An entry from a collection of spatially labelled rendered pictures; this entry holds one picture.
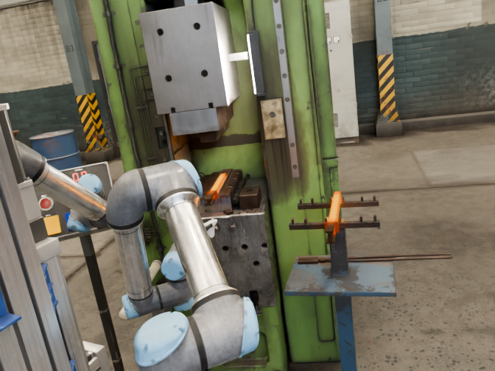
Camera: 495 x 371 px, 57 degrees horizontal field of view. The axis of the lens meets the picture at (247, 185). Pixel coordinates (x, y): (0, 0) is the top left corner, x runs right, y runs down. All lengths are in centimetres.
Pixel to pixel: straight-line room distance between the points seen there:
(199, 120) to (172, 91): 16
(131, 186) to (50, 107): 844
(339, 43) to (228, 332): 635
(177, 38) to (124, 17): 31
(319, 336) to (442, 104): 598
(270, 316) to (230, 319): 114
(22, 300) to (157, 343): 26
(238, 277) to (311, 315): 49
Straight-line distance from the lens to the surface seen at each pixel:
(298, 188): 208
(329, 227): 152
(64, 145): 644
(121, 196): 118
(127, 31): 212
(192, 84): 190
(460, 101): 799
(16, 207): 89
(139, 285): 137
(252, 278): 204
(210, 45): 187
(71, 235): 198
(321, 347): 246
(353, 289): 172
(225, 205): 198
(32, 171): 132
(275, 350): 224
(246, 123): 237
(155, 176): 118
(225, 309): 101
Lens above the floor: 156
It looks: 16 degrees down
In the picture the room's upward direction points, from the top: 8 degrees counter-clockwise
